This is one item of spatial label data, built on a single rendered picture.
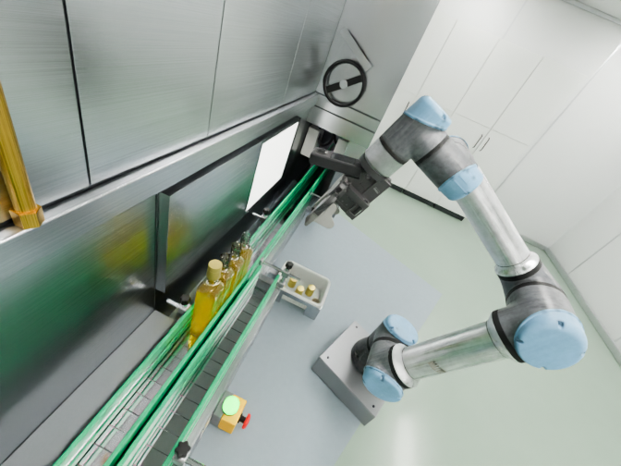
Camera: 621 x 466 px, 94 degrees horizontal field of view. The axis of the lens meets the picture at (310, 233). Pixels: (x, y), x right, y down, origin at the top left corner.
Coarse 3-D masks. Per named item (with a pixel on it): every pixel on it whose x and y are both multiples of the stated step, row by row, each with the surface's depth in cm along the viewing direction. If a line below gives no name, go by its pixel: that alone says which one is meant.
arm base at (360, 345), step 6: (360, 342) 104; (366, 342) 101; (354, 348) 105; (360, 348) 102; (366, 348) 100; (354, 354) 103; (360, 354) 102; (366, 354) 99; (354, 360) 102; (360, 360) 100; (366, 360) 99; (360, 366) 100; (360, 372) 100
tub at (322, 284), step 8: (296, 264) 130; (296, 272) 132; (304, 272) 130; (312, 272) 129; (288, 280) 130; (304, 280) 132; (312, 280) 131; (320, 280) 130; (328, 280) 129; (288, 288) 127; (304, 288) 130; (320, 288) 132; (328, 288) 125; (296, 296) 117; (304, 296) 127; (312, 296) 128; (320, 296) 129; (312, 304) 116; (320, 304) 117
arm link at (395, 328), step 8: (384, 320) 95; (392, 320) 93; (400, 320) 95; (376, 328) 98; (384, 328) 93; (392, 328) 91; (400, 328) 91; (408, 328) 93; (376, 336) 93; (384, 336) 90; (392, 336) 90; (400, 336) 88; (408, 336) 90; (416, 336) 92; (408, 344) 89
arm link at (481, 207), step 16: (464, 144) 61; (480, 192) 63; (464, 208) 67; (480, 208) 64; (496, 208) 64; (480, 224) 66; (496, 224) 65; (512, 224) 66; (496, 240) 66; (512, 240) 65; (496, 256) 68; (512, 256) 66; (528, 256) 66; (496, 272) 71; (512, 272) 67; (528, 272) 66; (544, 272) 66; (560, 288) 63
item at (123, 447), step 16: (320, 176) 177; (288, 224) 139; (272, 240) 117; (240, 288) 97; (224, 304) 88; (208, 336) 84; (192, 352) 75; (176, 368) 70; (160, 400) 68; (144, 416) 61; (128, 432) 58; (112, 464) 55
